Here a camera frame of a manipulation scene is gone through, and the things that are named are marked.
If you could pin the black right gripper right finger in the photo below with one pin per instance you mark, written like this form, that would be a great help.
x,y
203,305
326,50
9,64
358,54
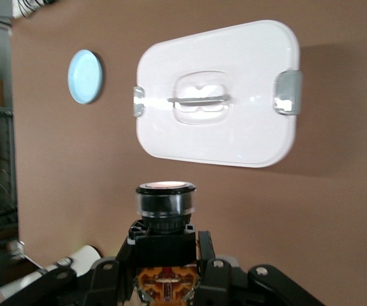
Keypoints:
x,y
228,280

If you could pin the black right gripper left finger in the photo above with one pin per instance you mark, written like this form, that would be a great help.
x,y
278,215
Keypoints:
x,y
100,280

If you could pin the white lidded storage box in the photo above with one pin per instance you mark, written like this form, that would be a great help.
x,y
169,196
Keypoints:
x,y
218,140

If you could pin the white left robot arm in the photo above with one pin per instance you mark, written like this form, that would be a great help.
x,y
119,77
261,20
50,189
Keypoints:
x,y
84,255

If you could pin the light blue round plate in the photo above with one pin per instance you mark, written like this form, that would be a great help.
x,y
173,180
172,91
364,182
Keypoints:
x,y
84,76

